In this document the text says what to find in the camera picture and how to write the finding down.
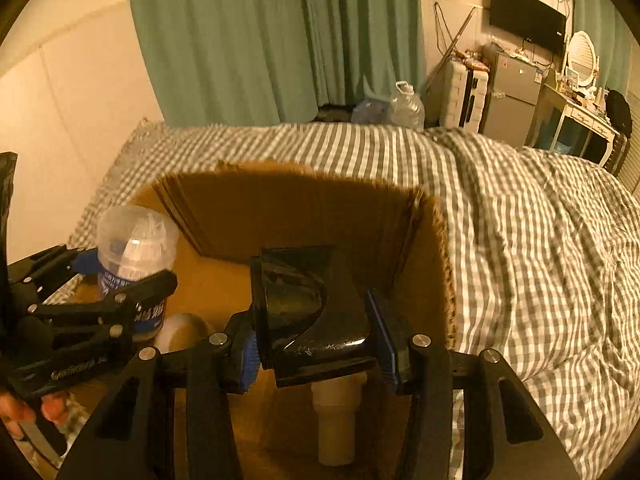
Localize narrow green curtain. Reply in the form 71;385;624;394
569;0;633;103

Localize white tape roll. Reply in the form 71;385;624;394
152;312;213;357

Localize glossy black plastic holder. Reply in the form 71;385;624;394
249;246;375;388

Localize brown cardboard box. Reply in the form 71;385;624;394
70;159;458;480

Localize white oval mirror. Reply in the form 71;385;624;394
564;30;600;92

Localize black bag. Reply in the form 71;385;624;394
604;88;634;139

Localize black wall television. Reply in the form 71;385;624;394
488;0;568;54

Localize metal drying rack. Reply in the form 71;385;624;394
425;1;477;102

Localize grey checked blanket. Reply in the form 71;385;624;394
65;119;640;480

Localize white suitcase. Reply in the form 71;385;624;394
439;56;490;134

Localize beige plastic tube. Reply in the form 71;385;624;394
310;370;369;466

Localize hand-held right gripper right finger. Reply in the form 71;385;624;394
364;287;582;480

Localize white dressing table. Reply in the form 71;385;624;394
524;81;622;167

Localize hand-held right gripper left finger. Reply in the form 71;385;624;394
56;310;262;480

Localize clear cotton swab container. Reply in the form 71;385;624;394
96;205;180;343

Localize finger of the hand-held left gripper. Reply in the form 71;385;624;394
7;245;99;306
27;269;179;343

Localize clear plastic water jug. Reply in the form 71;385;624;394
387;81;427;131

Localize person's left hand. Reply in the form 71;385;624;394
0;391;69;428

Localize small grey fridge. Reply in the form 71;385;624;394
479;42;545;149

